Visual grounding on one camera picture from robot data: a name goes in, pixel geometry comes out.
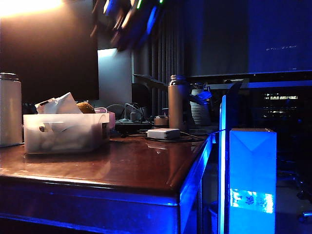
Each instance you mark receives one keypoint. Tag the dark angled stand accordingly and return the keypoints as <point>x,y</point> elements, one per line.
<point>151,81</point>

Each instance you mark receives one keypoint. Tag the tall cardboard box with tape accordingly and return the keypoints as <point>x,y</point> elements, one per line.
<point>252,170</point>

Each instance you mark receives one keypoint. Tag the white power adapter brick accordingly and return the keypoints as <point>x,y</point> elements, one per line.
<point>163,134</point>

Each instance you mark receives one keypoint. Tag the small round metal tin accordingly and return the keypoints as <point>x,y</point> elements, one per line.
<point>161,120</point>

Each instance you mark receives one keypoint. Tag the large black monitor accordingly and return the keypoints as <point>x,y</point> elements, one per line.
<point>48,61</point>

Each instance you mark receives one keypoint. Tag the silver monitor back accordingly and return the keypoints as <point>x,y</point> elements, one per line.
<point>114,78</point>

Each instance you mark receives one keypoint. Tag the upright flat partition panel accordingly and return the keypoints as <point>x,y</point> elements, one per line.
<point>223,158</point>

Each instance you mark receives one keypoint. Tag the brown fuzzy kiwi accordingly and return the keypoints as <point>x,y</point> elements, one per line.
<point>85,108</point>

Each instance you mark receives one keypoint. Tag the large white paper packet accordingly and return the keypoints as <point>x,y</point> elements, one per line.
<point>67,104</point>

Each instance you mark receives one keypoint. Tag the grey steel thermos bottle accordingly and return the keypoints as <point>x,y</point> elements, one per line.
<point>176,107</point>

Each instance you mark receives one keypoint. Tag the pink tissue box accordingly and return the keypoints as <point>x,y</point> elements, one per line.
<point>111,120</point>

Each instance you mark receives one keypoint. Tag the white insulated bottle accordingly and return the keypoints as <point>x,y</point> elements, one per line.
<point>9,112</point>

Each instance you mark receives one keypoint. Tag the brown wooden desk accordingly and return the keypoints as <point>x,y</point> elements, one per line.
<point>97,175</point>

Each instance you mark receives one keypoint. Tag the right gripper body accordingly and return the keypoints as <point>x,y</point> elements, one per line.
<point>122,26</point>

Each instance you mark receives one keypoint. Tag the dark pleated curtain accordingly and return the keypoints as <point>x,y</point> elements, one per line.
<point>165,56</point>

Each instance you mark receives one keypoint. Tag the office chair base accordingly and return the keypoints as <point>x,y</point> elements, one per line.
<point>299,190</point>

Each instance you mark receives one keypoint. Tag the translucent plastic storage box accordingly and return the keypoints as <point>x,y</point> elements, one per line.
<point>65,136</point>

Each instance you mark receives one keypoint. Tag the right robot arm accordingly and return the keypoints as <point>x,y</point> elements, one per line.
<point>148,19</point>

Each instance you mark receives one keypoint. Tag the black power strip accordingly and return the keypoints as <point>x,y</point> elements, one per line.
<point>131,125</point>

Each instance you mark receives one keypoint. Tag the small white paper packet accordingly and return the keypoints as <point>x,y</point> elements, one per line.
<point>46,106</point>

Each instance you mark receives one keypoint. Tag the white ribbed container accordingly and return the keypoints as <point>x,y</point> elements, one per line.
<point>200,112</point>

